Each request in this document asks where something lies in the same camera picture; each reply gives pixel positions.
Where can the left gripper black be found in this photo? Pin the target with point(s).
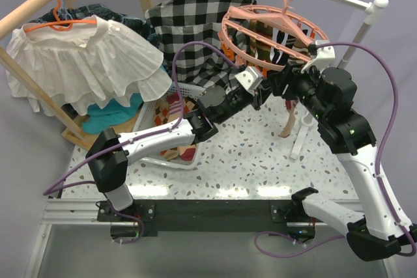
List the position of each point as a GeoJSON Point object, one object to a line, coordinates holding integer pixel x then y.
{"type": "Point", "coordinates": [261, 93]}

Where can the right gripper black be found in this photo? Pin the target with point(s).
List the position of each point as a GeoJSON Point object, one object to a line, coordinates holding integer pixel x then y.
{"type": "Point", "coordinates": [290, 74]}

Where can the pink round clip hanger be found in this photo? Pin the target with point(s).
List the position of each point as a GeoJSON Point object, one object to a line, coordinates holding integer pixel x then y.
{"type": "Point", "coordinates": [242, 42]}

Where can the argyle orange brown sock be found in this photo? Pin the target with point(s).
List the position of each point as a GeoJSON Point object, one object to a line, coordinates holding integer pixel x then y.
{"type": "Point", "coordinates": [161, 113]}

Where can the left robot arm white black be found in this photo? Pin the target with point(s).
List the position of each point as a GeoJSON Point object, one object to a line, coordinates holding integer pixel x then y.
{"type": "Point", "coordinates": [111, 154]}

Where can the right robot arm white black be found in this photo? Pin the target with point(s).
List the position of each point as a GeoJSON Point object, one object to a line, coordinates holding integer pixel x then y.
{"type": "Point", "coordinates": [382, 229]}

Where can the light blue hanger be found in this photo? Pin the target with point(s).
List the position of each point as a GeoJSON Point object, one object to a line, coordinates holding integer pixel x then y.
{"type": "Point", "coordinates": [62, 13]}

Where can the orange clothes hanger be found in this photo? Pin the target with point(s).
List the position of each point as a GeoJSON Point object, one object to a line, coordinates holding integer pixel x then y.
{"type": "Point", "coordinates": [58, 24]}

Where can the brown white striped sock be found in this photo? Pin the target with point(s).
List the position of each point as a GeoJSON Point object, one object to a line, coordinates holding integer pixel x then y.
{"type": "Point", "coordinates": [298, 46]}

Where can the olive striped hanging sock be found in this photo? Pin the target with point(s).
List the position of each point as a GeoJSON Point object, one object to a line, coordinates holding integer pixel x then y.
{"type": "Point", "coordinates": [258, 49]}

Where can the black white checked shirt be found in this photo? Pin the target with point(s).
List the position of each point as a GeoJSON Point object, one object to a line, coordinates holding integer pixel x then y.
{"type": "Point", "coordinates": [178, 22]}

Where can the white laundry basket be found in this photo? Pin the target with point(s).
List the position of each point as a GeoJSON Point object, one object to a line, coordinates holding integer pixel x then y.
{"type": "Point", "coordinates": [144, 122]}

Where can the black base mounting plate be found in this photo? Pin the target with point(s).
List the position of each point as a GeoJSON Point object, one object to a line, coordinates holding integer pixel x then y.
{"type": "Point", "coordinates": [221, 216]}

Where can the teal cloth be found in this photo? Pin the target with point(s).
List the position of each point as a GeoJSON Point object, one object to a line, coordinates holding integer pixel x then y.
{"type": "Point", "coordinates": [111, 115]}

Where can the white ruffled blouse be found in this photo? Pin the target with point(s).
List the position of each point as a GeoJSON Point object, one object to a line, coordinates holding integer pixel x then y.
{"type": "Point", "coordinates": [94, 62]}

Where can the dark patterned garment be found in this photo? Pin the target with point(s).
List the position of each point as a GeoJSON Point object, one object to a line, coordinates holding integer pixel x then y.
{"type": "Point", "coordinates": [141, 27]}

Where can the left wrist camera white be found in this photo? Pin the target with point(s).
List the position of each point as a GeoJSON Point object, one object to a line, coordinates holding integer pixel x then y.
{"type": "Point", "coordinates": [250, 78]}

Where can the white rack foot bracket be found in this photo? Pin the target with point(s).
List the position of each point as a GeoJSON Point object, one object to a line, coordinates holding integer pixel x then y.
{"type": "Point", "coordinates": [306, 122]}

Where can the metal clothes rail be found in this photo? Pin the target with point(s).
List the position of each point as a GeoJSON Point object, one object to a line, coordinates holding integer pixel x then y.
{"type": "Point", "coordinates": [296, 26]}

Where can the wooden clothes rail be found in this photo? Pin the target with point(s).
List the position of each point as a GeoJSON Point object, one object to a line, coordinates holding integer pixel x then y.
{"type": "Point", "coordinates": [20, 14]}

